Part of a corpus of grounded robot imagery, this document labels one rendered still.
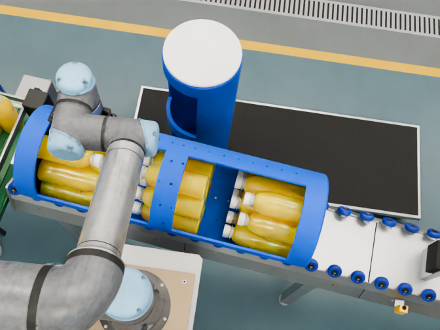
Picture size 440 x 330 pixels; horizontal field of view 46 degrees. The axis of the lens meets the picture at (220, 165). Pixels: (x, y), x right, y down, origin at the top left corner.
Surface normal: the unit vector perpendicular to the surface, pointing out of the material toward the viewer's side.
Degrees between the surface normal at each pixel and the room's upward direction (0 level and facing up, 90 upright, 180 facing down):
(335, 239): 0
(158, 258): 0
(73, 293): 24
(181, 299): 1
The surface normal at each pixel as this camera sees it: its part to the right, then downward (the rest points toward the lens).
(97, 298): 0.79, 0.00
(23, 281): 0.08, -0.73
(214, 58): 0.06, -0.36
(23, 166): -0.11, 0.30
